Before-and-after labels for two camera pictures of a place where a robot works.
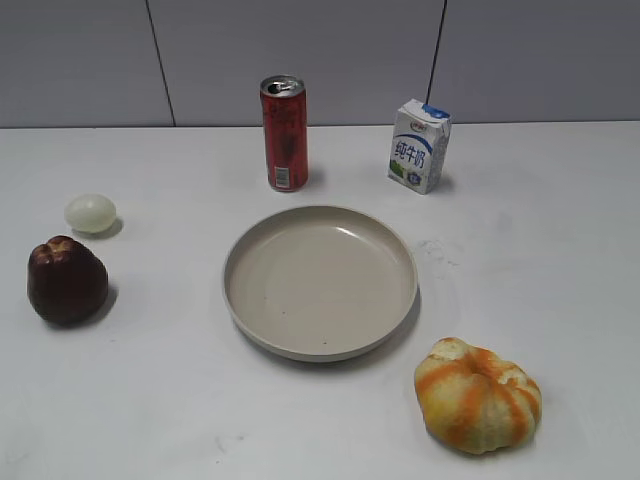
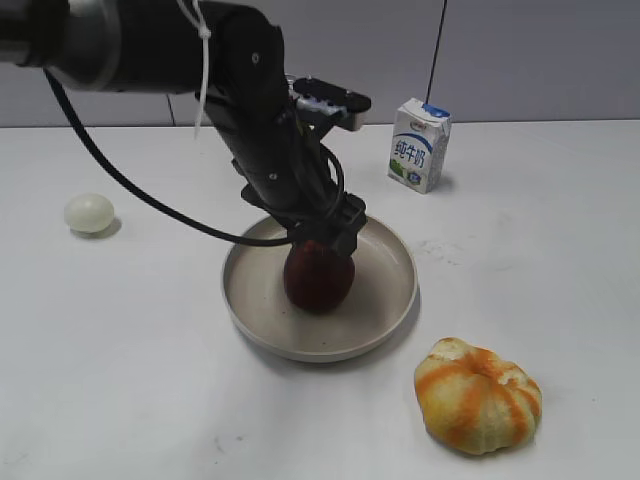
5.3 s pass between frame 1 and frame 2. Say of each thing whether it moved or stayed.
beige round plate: stayed
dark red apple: moved
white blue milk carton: stayed
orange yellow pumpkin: stayed
